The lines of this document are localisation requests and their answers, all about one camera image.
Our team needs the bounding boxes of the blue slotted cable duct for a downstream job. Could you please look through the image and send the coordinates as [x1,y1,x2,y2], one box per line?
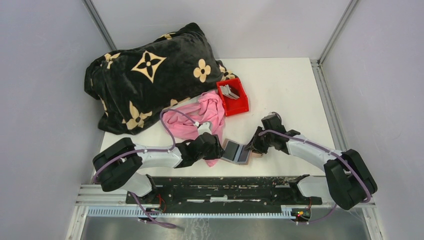
[86,206,312,220]

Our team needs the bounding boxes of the red plastic bin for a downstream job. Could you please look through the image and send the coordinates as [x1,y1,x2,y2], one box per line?
[216,78,250,117]

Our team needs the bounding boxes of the stack of credit cards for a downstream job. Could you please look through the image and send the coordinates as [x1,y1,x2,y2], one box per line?
[219,84,240,100]

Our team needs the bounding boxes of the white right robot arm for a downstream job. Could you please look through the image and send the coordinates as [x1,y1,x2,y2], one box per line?
[247,112,378,210]

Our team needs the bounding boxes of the black floral blanket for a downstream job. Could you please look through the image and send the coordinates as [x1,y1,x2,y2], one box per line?
[84,22,236,135]

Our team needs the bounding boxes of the pink cloth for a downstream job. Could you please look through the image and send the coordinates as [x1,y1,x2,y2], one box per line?
[159,91,225,168]

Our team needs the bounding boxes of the aluminium frame rails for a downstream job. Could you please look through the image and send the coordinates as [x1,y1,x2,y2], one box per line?
[75,184,377,208]

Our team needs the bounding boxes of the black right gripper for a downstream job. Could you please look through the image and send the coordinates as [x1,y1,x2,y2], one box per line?
[244,126,274,154]

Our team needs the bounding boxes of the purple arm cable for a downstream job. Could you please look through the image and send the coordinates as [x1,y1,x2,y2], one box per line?
[92,109,201,229]
[258,111,373,225]

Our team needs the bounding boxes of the black credit card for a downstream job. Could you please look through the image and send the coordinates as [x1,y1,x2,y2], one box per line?
[237,145,252,165]
[221,140,241,162]

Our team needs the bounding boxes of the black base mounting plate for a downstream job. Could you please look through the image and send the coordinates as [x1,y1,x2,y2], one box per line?
[139,176,323,214]

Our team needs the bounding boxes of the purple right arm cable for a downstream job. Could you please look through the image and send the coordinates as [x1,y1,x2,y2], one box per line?
[258,111,373,225]

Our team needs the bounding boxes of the tan leather card holder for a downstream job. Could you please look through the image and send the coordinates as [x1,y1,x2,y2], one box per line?
[220,138,263,166]

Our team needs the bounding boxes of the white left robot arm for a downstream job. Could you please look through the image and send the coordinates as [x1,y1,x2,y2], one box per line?
[92,132,224,204]

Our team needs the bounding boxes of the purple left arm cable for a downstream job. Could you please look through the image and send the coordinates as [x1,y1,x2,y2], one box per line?
[92,109,201,229]

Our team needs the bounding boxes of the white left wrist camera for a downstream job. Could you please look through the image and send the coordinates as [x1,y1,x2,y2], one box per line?
[197,121,213,135]

